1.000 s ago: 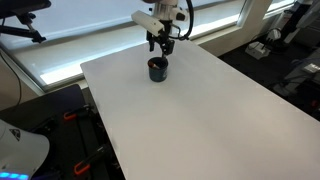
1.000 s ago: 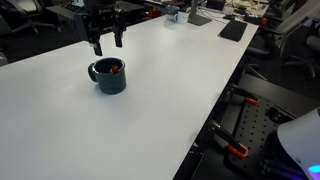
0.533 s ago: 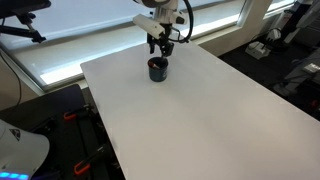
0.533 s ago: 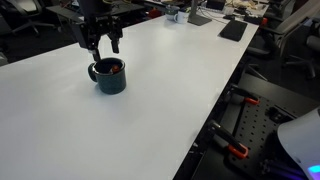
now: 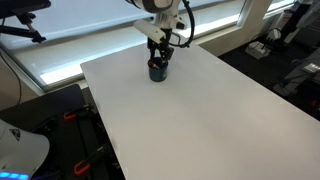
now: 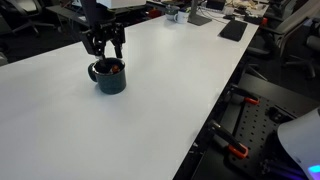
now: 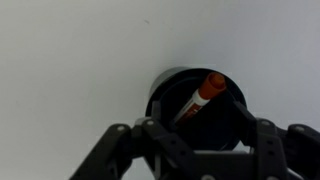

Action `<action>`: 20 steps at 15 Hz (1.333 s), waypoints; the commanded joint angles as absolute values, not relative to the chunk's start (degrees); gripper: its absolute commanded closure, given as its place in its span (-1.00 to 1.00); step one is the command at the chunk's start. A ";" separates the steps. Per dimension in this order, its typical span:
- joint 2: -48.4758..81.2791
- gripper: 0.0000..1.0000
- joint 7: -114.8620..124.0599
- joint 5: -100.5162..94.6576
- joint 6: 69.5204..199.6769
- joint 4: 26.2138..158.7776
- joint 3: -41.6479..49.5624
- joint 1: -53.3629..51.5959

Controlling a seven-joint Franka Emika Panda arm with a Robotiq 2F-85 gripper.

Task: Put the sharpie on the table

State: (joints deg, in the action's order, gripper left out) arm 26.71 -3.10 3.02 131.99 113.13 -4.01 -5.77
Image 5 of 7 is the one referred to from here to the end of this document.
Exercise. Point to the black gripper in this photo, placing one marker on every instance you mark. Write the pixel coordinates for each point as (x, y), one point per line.
(166, 36)

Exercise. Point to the red-capped sharpie marker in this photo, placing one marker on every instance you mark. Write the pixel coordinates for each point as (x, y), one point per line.
(156, 66)

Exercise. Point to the white robot base, blue lights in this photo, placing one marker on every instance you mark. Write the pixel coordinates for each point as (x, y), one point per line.
(20, 150)

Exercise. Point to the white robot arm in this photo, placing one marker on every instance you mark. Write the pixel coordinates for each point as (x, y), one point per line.
(160, 5)

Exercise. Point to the dark blue cup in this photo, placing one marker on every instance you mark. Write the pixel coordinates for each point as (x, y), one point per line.
(158, 75)

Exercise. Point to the white floor device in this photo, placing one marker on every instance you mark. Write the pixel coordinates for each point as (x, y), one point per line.
(256, 50)

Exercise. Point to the black side cart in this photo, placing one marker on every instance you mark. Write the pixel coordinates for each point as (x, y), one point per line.
(40, 106)

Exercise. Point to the grey equipment stand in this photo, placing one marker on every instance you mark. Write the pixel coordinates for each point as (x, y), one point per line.
(300, 71)

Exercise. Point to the black and white machine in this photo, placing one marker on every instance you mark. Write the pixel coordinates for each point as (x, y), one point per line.
(301, 16)

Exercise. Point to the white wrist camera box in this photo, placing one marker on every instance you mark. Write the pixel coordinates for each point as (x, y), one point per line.
(148, 30)

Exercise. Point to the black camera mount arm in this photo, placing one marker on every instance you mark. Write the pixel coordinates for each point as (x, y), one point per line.
(20, 6)

